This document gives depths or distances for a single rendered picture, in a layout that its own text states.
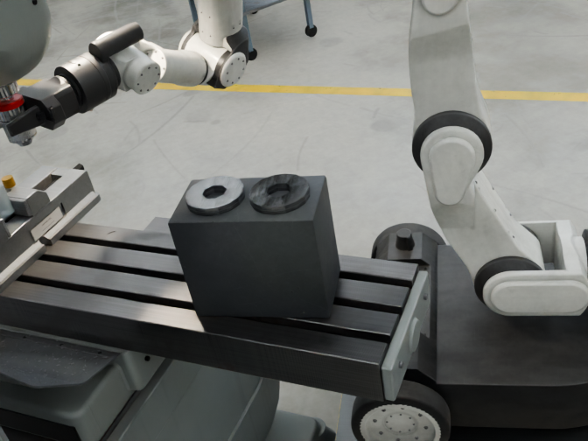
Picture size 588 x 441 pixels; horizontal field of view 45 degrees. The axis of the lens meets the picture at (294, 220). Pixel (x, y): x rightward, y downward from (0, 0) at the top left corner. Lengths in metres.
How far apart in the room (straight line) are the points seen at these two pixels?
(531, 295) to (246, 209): 0.68
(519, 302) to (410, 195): 1.59
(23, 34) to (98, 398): 0.60
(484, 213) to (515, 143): 1.95
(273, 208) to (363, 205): 2.01
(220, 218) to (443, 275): 0.82
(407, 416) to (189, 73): 0.81
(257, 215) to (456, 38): 0.46
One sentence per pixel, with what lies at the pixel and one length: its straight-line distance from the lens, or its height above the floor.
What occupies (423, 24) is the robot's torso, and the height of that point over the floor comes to 1.26.
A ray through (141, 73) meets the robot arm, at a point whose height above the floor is 1.23.
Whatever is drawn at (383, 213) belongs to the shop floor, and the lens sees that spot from 2.96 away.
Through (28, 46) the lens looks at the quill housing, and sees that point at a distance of 1.16.
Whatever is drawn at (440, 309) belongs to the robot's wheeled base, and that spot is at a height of 0.57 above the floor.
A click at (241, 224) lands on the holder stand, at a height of 1.12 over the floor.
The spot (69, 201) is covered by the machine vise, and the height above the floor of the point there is 0.98.
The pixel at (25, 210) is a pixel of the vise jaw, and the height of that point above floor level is 1.02.
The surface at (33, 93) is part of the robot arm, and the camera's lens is 1.27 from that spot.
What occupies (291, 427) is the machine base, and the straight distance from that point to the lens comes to 1.94.
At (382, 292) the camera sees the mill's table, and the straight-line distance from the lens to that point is 1.15.
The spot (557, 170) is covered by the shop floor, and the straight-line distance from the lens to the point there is 3.19.
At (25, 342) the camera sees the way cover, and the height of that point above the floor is 0.87.
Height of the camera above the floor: 1.69
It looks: 34 degrees down
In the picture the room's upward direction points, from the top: 11 degrees counter-clockwise
